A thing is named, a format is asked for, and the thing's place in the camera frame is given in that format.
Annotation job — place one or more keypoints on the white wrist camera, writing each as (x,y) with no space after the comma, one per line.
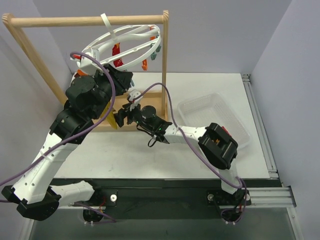
(134,98)
(86,65)

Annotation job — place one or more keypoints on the white round clip hanger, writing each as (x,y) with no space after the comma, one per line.
(128,45)

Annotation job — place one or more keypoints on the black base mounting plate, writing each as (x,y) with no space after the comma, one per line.
(162,199)

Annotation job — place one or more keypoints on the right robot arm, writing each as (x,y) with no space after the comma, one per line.
(212,144)

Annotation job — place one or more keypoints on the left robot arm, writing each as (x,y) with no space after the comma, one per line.
(50,150)

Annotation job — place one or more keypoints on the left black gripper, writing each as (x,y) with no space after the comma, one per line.
(117,75)

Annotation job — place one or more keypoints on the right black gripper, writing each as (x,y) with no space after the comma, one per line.
(127,115)

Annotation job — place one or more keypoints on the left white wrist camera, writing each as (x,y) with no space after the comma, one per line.
(86,65)

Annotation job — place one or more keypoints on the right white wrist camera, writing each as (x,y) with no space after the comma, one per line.
(134,98)

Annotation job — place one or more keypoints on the white plastic basket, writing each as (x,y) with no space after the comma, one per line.
(210,108)

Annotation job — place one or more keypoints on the wooden hanger rack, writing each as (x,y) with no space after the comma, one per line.
(157,99)

